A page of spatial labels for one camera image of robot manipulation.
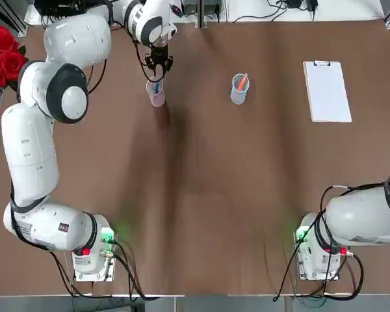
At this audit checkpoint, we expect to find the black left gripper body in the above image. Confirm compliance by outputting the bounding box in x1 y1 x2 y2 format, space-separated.
145 44 175 71

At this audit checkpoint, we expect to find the orange pencil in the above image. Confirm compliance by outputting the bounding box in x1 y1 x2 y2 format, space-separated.
237 73 250 92

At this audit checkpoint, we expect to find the translucent pink cup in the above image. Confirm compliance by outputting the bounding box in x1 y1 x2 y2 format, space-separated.
146 79 166 108

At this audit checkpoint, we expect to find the translucent blue cup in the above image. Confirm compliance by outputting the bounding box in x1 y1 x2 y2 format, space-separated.
230 73 250 105

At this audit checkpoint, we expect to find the white clipboard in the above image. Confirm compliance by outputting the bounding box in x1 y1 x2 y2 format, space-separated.
302 60 353 124

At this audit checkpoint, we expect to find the white desk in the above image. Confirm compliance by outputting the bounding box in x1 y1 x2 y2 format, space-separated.
24 0 387 23

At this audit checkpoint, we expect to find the black flat device box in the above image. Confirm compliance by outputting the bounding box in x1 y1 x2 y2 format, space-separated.
35 0 111 16

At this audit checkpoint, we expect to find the red rose bouquet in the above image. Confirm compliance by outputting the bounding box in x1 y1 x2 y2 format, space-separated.
0 21 29 88

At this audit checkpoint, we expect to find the aluminium profile post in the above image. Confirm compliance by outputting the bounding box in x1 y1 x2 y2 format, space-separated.
196 0 209 29

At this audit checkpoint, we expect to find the black arm base cable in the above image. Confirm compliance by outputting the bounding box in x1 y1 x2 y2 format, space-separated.
272 252 365 302
50 240 159 302

